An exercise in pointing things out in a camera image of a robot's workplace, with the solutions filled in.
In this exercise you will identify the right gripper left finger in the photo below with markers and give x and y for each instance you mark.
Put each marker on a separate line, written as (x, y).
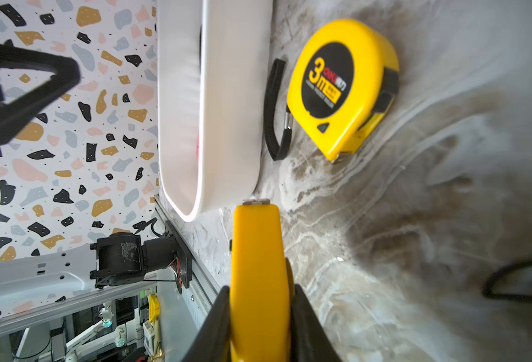
(212, 342)

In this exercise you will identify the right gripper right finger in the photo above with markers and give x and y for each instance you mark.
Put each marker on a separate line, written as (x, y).
(308, 338)

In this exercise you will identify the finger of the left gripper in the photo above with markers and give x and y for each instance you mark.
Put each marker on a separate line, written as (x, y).
(21, 90)

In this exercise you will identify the yellow 2m tape measure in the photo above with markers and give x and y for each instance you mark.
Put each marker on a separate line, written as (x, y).
(260, 296)

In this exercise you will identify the white plastic storage box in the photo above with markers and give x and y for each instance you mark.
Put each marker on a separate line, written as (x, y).
(212, 69)

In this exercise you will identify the yellow 3m tape measure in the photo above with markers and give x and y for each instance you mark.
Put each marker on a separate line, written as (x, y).
(343, 84)
(511, 283)

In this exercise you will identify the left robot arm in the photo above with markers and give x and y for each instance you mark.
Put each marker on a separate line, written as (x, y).
(30, 276)

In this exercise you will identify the pink tape measure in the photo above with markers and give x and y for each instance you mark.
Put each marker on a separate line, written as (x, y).
(198, 148)

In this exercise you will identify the aluminium front rail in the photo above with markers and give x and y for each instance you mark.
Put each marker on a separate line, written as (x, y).
(196, 279)

